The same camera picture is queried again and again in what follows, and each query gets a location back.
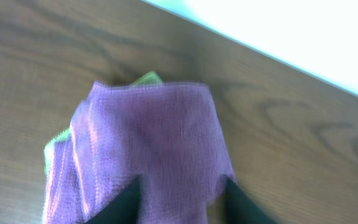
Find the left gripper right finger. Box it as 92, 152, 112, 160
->
224, 177, 277, 224

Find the folded purple cloth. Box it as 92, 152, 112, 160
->
42, 140, 84, 223

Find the folded green cloth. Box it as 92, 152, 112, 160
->
44, 72, 163, 175

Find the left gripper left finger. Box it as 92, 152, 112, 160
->
86, 177, 142, 224

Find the purple microfibre cloth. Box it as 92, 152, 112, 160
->
70, 83, 234, 223

